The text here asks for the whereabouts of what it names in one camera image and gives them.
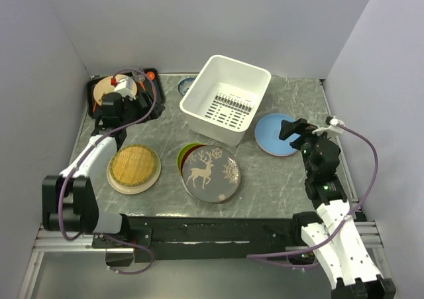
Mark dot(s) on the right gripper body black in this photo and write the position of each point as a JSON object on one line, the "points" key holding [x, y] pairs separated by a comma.
{"points": [[306, 148]]}

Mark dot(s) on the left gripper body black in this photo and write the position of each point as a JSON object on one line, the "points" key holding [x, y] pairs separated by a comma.
{"points": [[131, 107]]}

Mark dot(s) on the grey reindeer plate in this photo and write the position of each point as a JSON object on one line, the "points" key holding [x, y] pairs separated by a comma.
{"points": [[211, 174]]}

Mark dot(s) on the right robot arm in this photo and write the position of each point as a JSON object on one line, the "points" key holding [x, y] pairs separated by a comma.
{"points": [[330, 231]]}

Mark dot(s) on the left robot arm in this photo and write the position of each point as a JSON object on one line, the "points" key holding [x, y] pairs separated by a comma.
{"points": [[69, 204]]}

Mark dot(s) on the white plastic bin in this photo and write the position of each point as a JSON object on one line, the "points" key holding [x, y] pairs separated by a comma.
{"points": [[224, 98]]}

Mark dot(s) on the black serving tray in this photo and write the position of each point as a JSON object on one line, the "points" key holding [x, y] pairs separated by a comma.
{"points": [[93, 109]]}

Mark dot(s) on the beige bird plate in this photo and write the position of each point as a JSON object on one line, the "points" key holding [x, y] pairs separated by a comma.
{"points": [[104, 87]]}

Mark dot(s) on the pink plate under blue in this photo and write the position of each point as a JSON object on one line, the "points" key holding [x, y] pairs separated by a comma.
{"points": [[268, 140]]}

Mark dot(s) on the small blue patterned dish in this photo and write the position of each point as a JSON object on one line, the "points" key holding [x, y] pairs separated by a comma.
{"points": [[185, 85]]}

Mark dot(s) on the small clear glass cup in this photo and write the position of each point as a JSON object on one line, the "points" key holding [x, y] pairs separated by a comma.
{"points": [[139, 78]]}

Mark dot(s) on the red scalloped plate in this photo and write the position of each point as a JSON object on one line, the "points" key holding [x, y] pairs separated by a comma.
{"points": [[188, 153]]}

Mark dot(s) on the woven bamboo mat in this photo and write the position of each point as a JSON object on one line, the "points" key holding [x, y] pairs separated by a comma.
{"points": [[133, 165]]}

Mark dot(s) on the cream plate under mat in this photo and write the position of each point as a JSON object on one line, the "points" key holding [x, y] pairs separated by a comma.
{"points": [[132, 190]]}

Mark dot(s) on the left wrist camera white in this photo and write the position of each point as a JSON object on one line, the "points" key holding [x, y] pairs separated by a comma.
{"points": [[126, 87]]}

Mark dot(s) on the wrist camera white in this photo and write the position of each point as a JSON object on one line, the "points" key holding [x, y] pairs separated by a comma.
{"points": [[334, 128], [126, 87]]}

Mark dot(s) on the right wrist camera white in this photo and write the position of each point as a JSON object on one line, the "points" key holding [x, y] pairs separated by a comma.
{"points": [[334, 128]]}

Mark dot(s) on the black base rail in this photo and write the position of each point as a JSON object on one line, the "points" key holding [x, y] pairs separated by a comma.
{"points": [[183, 238]]}

